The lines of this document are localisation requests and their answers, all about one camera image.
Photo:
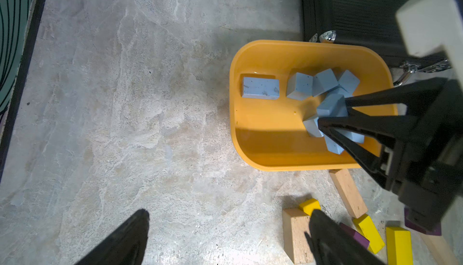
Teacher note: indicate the yellow plastic bin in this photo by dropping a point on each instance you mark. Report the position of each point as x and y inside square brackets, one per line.
[269, 134]

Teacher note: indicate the yellow long block left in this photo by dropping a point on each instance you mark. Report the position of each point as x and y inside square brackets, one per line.
[309, 206]

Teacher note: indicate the black ribbed case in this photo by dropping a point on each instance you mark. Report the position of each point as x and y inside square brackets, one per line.
[371, 24]

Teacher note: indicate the natural wood block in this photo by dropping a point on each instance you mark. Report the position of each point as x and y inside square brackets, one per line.
[348, 192]
[439, 249]
[295, 225]

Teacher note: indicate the light blue block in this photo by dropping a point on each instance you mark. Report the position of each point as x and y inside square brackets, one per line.
[260, 88]
[311, 126]
[333, 106]

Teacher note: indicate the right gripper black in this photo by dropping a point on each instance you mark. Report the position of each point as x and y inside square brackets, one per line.
[418, 156]

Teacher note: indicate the yellow block centre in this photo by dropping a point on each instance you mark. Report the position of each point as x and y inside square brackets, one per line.
[367, 229]

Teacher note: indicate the natural wood block left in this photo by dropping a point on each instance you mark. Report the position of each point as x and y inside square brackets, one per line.
[295, 225]

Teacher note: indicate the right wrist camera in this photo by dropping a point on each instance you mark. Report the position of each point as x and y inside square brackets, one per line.
[431, 26]

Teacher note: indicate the purple cube centre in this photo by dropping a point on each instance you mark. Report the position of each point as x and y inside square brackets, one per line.
[364, 242]

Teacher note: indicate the light blue cube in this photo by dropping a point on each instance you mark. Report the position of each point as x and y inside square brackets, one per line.
[348, 81]
[299, 87]
[353, 136]
[323, 82]
[332, 146]

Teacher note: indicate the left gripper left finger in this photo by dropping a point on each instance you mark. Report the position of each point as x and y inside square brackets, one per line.
[124, 246]

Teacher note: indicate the natural wood block right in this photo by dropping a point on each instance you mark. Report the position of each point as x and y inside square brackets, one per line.
[439, 249]

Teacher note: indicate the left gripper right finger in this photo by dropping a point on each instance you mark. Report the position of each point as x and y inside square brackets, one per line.
[330, 245]

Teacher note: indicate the natural wood block upper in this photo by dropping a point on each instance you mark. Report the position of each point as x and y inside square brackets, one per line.
[348, 192]

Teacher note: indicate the yellow long block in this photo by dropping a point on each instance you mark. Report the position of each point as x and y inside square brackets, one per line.
[399, 244]
[309, 206]

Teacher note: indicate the yellow long block right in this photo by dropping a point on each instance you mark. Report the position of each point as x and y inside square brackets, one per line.
[399, 244]

